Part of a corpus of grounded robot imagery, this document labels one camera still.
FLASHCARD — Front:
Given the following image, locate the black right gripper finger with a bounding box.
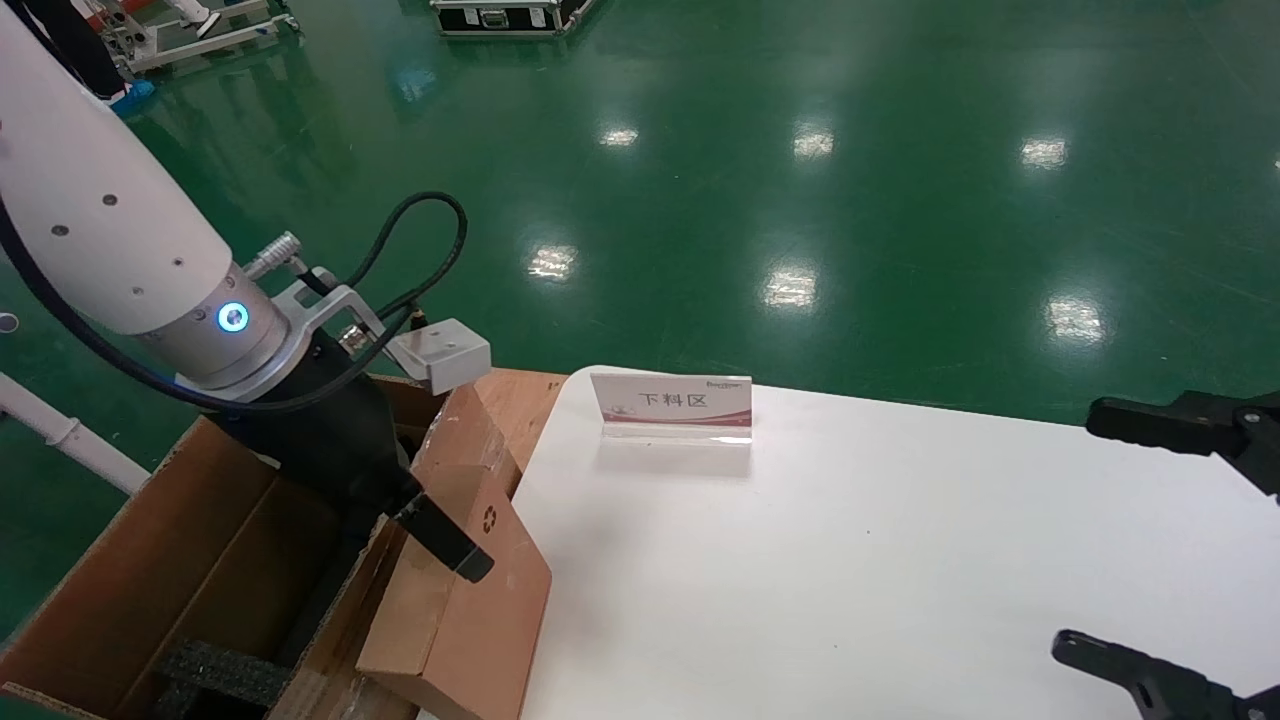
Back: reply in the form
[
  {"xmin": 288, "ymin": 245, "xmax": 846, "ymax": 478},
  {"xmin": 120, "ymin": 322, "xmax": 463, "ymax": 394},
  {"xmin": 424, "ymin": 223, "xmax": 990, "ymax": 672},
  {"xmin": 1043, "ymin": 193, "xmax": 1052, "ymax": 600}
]
[
  {"xmin": 1086, "ymin": 390, "xmax": 1280, "ymax": 501},
  {"xmin": 1050, "ymin": 628, "xmax": 1280, "ymax": 720}
]

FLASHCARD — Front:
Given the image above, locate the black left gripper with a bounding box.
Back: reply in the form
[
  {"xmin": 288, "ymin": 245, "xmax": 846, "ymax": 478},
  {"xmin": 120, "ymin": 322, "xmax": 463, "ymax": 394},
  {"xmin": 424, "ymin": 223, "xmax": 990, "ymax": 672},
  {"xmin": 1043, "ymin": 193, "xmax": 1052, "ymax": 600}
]
[{"xmin": 205, "ymin": 333, "xmax": 496, "ymax": 584}]

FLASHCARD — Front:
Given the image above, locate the small cardboard box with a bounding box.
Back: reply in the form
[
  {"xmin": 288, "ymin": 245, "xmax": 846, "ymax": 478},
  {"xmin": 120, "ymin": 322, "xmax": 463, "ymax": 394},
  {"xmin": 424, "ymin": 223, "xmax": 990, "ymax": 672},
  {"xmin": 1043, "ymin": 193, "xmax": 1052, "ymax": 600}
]
[{"xmin": 355, "ymin": 462, "xmax": 553, "ymax": 720}]

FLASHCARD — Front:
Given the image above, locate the large cardboard box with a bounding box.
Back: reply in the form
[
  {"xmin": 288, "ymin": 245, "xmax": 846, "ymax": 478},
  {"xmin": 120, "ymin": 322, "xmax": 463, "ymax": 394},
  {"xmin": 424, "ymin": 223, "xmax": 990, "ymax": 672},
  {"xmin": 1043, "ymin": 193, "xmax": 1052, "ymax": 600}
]
[{"xmin": 0, "ymin": 372, "xmax": 526, "ymax": 720}]

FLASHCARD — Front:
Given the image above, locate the black foam block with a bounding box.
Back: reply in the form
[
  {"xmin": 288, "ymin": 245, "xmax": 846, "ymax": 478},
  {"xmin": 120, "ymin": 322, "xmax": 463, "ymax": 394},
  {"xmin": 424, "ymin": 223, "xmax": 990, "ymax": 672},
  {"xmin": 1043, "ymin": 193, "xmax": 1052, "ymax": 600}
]
[{"xmin": 150, "ymin": 638, "xmax": 293, "ymax": 720}]

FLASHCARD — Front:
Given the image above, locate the white and red table sign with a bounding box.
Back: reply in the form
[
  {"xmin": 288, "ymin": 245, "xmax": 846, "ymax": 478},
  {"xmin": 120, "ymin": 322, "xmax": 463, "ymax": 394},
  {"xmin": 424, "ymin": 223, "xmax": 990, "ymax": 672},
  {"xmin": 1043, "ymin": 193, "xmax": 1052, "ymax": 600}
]
[{"xmin": 590, "ymin": 372, "xmax": 753, "ymax": 447}]

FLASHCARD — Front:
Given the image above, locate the white plastic pipe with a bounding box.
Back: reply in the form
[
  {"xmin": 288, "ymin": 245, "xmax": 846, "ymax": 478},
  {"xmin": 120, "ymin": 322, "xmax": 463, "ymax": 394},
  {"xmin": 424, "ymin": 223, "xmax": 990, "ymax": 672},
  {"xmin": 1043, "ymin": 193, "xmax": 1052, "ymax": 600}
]
[{"xmin": 0, "ymin": 372, "xmax": 153, "ymax": 497}]

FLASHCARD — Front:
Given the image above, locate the black aluminium flight case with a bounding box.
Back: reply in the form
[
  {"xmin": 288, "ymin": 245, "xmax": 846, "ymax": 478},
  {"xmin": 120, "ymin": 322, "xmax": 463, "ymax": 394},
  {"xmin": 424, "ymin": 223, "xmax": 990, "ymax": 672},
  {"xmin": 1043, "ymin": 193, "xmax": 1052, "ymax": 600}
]
[{"xmin": 430, "ymin": 0, "xmax": 601, "ymax": 39}]

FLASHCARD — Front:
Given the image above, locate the person in black clothes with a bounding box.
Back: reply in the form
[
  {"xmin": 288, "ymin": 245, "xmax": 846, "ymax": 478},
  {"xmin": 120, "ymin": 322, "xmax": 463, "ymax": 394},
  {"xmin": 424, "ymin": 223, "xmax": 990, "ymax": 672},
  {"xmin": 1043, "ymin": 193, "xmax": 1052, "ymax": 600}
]
[{"xmin": 20, "ymin": 0, "xmax": 158, "ymax": 109}]

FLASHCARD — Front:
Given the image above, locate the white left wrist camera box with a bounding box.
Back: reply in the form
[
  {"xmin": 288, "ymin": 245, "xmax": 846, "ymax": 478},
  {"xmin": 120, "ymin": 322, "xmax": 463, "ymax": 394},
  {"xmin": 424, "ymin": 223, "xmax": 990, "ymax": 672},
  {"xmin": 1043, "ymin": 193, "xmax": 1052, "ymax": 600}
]
[{"xmin": 387, "ymin": 318, "xmax": 493, "ymax": 398}]

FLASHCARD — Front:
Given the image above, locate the white metal floor frame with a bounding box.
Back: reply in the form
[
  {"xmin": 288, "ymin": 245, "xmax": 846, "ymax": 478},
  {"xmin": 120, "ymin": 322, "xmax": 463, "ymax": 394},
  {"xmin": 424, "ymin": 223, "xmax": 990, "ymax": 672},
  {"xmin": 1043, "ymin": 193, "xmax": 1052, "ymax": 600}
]
[{"xmin": 100, "ymin": 0, "xmax": 301, "ymax": 77}]

